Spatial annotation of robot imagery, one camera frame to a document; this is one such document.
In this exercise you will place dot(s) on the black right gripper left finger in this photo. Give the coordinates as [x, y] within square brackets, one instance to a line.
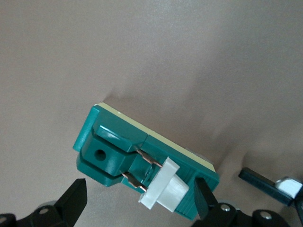
[68, 205]

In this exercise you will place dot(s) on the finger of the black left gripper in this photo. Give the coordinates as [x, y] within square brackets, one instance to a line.
[260, 182]

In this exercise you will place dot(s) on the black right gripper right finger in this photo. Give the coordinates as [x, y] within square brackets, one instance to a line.
[210, 212]

